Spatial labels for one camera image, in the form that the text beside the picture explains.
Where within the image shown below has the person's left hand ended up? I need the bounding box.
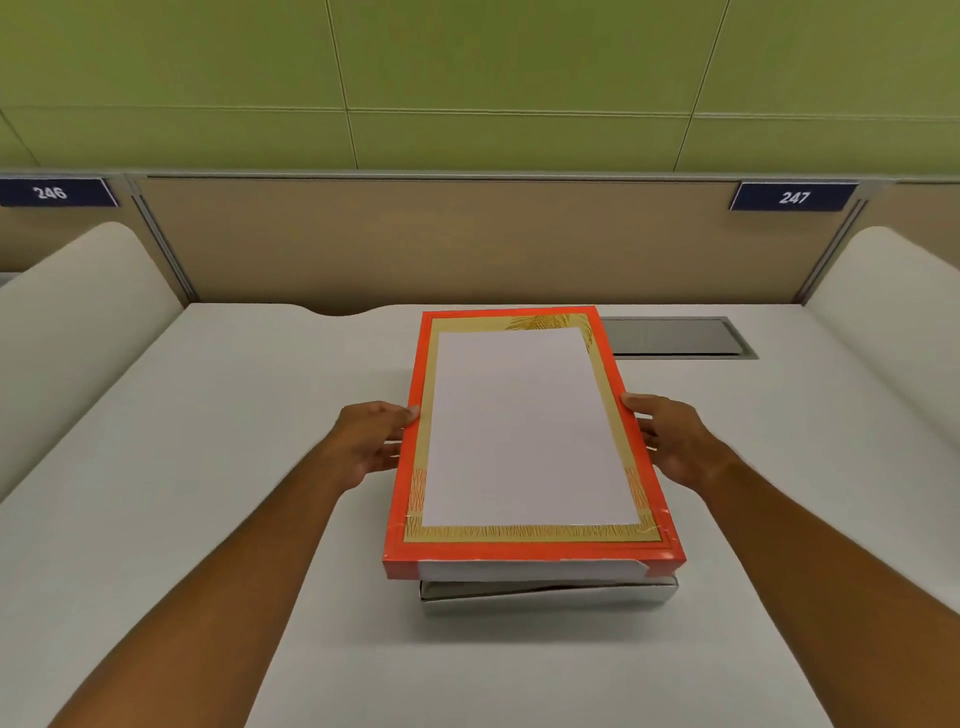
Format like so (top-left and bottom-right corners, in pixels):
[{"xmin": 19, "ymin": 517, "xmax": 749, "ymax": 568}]
[{"xmin": 327, "ymin": 401, "xmax": 421, "ymax": 493}]

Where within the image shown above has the person's right hand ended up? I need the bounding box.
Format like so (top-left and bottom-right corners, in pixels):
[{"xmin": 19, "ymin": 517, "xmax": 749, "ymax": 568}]
[{"xmin": 621, "ymin": 392, "xmax": 741, "ymax": 493}]

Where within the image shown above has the red gold-bordered box lid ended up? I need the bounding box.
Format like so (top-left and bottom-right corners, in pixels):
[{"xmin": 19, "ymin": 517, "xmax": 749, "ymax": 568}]
[{"xmin": 381, "ymin": 305, "xmax": 687, "ymax": 582}]

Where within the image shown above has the person's right forearm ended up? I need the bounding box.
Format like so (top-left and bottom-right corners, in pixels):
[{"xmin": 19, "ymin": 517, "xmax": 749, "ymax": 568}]
[{"xmin": 701, "ymin": 448, "xmax": 960, "ymax": 728}]

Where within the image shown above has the person's left forearm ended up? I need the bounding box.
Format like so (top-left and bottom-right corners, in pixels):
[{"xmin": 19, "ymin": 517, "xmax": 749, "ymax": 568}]
[{"xmin": 46, "ymin": 446, "xmax": 354, "ymax": 728}]

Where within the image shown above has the white paper sheet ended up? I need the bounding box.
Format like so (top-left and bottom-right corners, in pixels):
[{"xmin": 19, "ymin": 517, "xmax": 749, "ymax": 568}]
[{"xmin": 421, "ymin": 327, "xmax": 642, "ymax": 529}]

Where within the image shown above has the beige desk partition panel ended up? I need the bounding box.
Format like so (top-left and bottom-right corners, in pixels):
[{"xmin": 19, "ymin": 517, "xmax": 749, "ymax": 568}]
[{"xmin": 126, "ymin": 174, "xmax": 875, "ymax": 318}]

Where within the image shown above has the white box base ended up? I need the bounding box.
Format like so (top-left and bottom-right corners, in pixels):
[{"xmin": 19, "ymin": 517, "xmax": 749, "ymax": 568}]
[{"xmin": 417, "ymin": 558, "xmax": 681, "ymax": 613}]

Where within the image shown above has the blue number sign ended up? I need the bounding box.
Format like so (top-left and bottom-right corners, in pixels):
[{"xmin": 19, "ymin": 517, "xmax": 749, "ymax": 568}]
[
  {"xmin": 729, "ymin": 181, "xmax": 861, "ymax": 213},
  {"xmin": 0, "ymin": 177, "xmax": 120, "ymax": 210}
]

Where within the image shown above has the white curved side divider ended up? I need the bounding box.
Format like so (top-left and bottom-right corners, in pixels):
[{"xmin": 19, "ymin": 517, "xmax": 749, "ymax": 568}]
[
  {"xmin": 804, "ymin": 226, "xmax": 960, "ymax": 455},
  {"xmin": 0, "ymin": 222, "xmax": 186, "ymax": 502}
]

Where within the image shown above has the grey desk cable cover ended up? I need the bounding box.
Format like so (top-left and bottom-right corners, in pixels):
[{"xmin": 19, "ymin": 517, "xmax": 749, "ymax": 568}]
[{"xmin": 602, "ymin": 316, "xmax": 759, "ymax": 362}]

